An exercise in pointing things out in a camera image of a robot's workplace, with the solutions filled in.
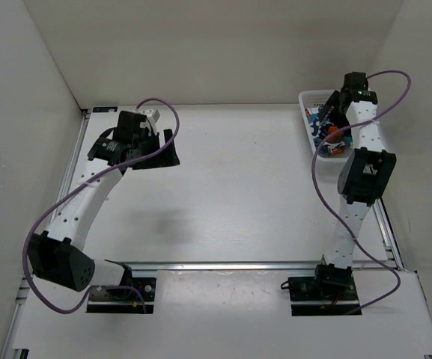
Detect purple cable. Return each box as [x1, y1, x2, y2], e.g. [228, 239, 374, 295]
[311, 69, 413, 311]
[25, 97, 181, 314]

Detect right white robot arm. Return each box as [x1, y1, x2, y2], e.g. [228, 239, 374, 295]
[312, 72, 396, 299]

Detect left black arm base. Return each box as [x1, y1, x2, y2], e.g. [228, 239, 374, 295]
[86, 274, 156, 315]

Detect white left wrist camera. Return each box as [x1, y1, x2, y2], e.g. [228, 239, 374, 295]
[137, 108, 160, 135]

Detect aluminium front rail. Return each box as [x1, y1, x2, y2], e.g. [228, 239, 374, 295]
[125, 261, 404, 272]

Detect colourful patterned shorts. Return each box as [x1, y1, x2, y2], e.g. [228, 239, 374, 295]
[305, 105, 353, 158]

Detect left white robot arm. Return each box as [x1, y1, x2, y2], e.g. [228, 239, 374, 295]
[22, 108, 180, 299]

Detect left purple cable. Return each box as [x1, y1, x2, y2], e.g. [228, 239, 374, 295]
[25, 97, 181, 314]

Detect white perforated plastic basket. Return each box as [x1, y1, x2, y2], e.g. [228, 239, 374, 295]
[298, 89, 353, 163]

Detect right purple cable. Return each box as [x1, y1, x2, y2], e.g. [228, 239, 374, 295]
[311, 69, 413, 311]

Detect aluminium right rail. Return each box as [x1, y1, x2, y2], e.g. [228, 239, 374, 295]
[373, 199, 405, 271]

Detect black corner bracket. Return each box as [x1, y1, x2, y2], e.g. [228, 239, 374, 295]
[91, 106, 118, 113]

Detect aluminium left rail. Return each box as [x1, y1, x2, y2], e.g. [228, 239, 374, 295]
[56, 109, 91, 202]

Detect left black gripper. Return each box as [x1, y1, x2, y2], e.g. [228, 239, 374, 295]
[133, 129, 179, 170]

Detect aluminium rail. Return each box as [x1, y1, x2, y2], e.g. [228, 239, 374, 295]
[56, 109, 91, 202]
[373, 199, 405, 271]
[125, 261, 404, 272]

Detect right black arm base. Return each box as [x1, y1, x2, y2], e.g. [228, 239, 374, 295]
[280, 264, 362, 317]

